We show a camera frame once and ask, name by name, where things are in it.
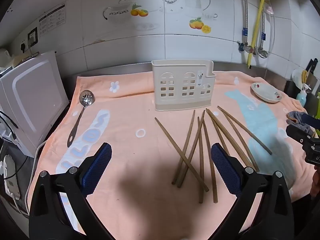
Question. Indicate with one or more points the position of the person's right hand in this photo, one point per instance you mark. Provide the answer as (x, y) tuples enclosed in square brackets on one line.
[(315, 185)]

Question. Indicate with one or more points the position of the white flower print dish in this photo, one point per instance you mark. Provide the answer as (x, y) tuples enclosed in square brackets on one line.
[(266, 92)]

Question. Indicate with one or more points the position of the white printed wall label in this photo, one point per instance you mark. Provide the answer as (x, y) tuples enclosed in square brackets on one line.
[(53, 17)]

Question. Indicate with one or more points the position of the light blue bottle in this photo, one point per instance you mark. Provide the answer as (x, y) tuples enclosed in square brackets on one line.
[(302, 98)]

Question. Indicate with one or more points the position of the metal pipe valve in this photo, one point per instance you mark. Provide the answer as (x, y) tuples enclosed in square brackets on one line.
[(243, 47), (262, 52)]

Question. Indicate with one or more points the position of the thin white tube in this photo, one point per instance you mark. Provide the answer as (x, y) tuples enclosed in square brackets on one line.
[(273, 30)]

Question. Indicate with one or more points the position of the beige plastic utensil holder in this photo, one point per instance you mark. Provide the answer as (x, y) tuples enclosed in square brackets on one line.
[(175, 100)]

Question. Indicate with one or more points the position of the grey cloth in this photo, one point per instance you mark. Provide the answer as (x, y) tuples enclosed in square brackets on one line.
[(293, 117)]

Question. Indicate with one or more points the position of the black kitchen knife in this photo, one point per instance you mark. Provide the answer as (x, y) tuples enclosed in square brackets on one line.
[(312, 66)]

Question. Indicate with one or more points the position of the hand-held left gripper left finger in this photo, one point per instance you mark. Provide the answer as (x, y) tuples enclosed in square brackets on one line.
[(98, 170)]

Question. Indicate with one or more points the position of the metal slotted spoon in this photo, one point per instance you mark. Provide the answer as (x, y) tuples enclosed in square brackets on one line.
[(87, 97)]

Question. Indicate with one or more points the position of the white microwave oven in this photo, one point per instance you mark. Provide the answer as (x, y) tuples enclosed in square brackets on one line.
[(32, 97)]

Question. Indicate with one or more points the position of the brown wooden chopstick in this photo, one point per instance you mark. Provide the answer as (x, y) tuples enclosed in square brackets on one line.
[(220, 126), (200, 180), (236, 135), (191, 155), (175, 146), (220, 136), (211, 175), (245, 129), (189, 132)]

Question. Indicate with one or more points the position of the white power strip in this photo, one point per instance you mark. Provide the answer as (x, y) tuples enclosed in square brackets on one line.
[(11, 180)]

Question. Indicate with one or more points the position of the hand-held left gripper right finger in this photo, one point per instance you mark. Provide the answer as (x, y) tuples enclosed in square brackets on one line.
[(225, 167)]

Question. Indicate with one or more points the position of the dark dish rack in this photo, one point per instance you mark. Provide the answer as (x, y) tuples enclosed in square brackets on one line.
[(290, 86)]

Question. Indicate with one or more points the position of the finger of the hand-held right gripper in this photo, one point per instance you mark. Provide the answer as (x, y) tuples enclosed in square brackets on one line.
[(311, 121), (297, 132)]

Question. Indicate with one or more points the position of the black wall socket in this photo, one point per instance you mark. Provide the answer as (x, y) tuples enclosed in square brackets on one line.
[(32, 36)]

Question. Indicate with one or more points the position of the peach printed towel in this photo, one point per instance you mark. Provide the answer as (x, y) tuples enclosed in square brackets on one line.
[(130, 120)]

